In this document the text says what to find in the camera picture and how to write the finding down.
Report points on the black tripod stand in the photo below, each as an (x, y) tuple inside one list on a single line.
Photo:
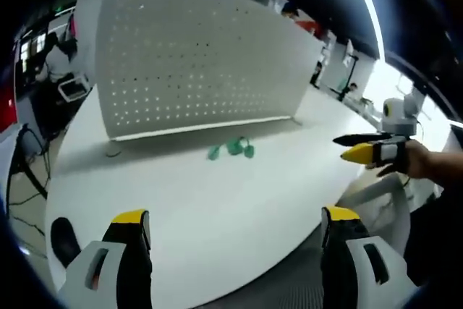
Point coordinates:
[(350, 70)]

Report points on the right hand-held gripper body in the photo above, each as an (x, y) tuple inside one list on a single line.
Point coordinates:
[(398, 117)]

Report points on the person's black shoe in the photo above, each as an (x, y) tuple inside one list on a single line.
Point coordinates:
[(65, 240)]

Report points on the ceiling light strip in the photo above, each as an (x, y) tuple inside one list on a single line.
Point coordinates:
[(367, 5)]

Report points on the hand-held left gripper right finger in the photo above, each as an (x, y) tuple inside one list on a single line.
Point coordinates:
[(356, 273)]

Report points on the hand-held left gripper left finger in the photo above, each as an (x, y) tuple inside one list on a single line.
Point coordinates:
[(105, 269)]

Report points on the white perforated mounting plate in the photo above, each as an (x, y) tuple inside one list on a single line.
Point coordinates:
[(202, 63)]

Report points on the person's dark clothing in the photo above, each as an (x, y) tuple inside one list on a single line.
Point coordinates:
[(437, 229)]

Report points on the white tray device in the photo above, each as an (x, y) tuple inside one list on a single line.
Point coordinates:
[(72, 88)]

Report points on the person's right hand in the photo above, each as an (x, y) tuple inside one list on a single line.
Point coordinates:
[(416, 160)]

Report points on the green hook assembly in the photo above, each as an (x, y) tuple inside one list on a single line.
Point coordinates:
[(214, 152), (249, 151)]

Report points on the green object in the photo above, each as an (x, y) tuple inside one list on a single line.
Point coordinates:
[(236, 145)]

